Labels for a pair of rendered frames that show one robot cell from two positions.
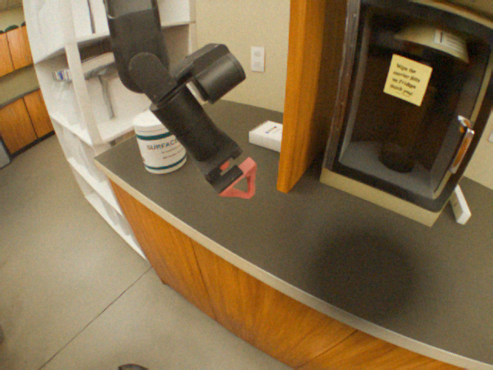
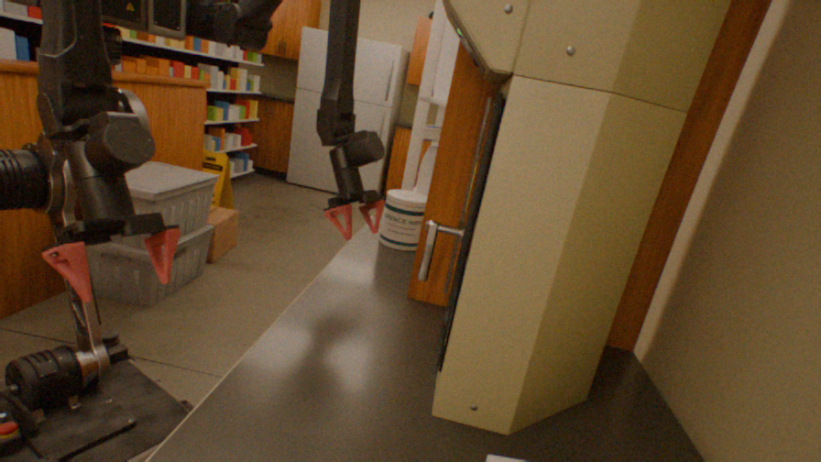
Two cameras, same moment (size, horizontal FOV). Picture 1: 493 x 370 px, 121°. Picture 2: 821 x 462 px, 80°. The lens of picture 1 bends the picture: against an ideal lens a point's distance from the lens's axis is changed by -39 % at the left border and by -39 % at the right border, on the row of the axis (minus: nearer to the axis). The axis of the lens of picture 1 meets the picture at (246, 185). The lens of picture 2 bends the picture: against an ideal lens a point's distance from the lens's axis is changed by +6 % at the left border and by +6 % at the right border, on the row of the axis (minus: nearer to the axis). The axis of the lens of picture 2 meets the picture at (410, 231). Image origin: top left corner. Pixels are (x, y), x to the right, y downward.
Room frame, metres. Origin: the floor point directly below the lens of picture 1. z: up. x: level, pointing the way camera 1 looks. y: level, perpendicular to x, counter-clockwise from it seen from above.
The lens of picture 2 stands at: (-0.08, -0.91, 1.37)
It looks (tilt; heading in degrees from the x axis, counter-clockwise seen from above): 17 degrees down; 60
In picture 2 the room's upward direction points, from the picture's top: 11 degrees clockwise
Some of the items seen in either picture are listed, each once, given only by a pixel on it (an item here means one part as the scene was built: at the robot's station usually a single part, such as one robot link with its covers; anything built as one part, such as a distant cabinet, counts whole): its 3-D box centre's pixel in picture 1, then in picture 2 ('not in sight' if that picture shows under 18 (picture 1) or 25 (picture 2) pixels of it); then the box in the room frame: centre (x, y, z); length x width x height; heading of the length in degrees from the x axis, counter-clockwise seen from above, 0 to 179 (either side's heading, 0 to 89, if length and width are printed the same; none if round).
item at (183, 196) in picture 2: not in sight; (154, 203); (-0.08, 1.99, 0.49); 0.60 x 0.42 x 0.33; 56
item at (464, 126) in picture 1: (459, 146); (439, 251); (0.27, -0.39, 1.17); 0.05 x 0.03 x 0.10; 145
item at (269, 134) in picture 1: (279, 136); not in sight; (0.67, -0.11, 0.96); 0.16 x 0.12 x 0.04; 56
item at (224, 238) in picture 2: not in sight; (204, 232); (0.23, 2.52, 0.14); 0.41 x 0.32 x 0.28; 62
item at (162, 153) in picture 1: (160, 139); (404, 219); (0.55, 0.24, 1.02); 0.13 x 0.13 x 0.15
